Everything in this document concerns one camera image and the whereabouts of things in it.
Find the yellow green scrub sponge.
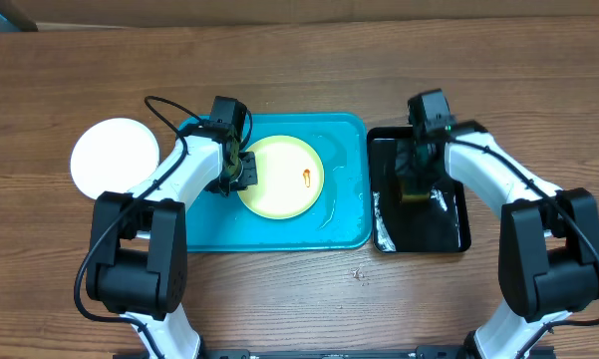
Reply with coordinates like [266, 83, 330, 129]
[401, 187, 431, 203]

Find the yellow-green plate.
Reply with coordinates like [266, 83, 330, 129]
[238, 135, 325, 219]

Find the white plate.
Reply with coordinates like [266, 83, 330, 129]
[70, 118, 159, 199]

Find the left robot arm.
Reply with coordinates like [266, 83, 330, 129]
[74, 96, 257, 358]

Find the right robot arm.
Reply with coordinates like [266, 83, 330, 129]
[396, 90, 599, 358]

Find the black water tray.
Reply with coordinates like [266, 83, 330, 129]
[367, 127, 471, 253]

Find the teal plastic tray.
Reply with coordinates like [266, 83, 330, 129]
[186, 113, 372, 253]

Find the dark object top left corner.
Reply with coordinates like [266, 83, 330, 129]
[0, 0, 38, 32]

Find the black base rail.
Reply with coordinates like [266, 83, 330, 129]
[113, 344, 557, 359]

